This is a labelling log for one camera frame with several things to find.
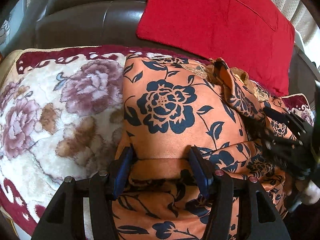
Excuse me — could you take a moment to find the red folded blanket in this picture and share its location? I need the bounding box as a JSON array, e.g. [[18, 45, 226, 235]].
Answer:
[[136, 0, 295, 96]]

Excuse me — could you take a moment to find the beige dotted curtain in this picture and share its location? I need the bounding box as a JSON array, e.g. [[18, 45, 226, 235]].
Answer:
[[271, 0, 317, 45]]

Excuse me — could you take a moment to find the dark leather sofa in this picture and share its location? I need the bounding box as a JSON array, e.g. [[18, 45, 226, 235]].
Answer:
[[34, 0, 317, 106]]

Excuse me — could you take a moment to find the floral plush seat cover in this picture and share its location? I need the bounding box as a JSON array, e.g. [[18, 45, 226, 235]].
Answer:
[[1, 46, 313, 239]]

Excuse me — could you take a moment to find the orange black floral garment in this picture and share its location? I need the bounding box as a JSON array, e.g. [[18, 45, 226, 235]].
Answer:
[[112, 55, 293, 239]]

